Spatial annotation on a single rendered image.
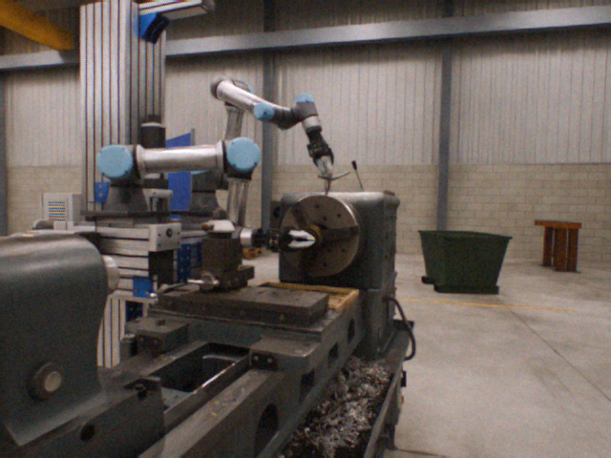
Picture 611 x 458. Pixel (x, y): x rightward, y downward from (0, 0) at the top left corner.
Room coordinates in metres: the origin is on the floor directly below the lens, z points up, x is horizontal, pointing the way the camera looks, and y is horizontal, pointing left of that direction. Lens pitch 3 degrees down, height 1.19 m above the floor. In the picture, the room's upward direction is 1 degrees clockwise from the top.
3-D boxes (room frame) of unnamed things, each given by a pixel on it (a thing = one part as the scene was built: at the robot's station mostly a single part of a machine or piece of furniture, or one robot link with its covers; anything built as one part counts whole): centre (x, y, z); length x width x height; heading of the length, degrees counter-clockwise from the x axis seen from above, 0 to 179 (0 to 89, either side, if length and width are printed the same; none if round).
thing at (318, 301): (1.04, 0.15, 0.95); 0.43 x 0.17 x 0.05; 69
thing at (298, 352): (0.99, 0.15, 0.90); 0.47 x 0.30 x 0.06; 69
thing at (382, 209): (2.00, -0.22, 1.06); 0.59 x 0.48 x 0.39; 159
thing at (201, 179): (2.02, 0.46, 1.33); 0.13 x 0.12 x 0.14; 139
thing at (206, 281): (1.09, 0.19, 0.99); 0.20 x 0.10 x 0.05; 159
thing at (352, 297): (1.36, 0.00, 0.89); 0.36 x 0.30 x 0.04; 69
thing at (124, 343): (0.93, 0.38, 0.84); 0.04 x 0.04 x 0.10; 69
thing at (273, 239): (1.43, 0.09, 1.08); 0.12 x 0.09 x 0.08; 69
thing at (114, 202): (1.55, 0.64, 1.21); 0.15 x 0.15 x 0.10
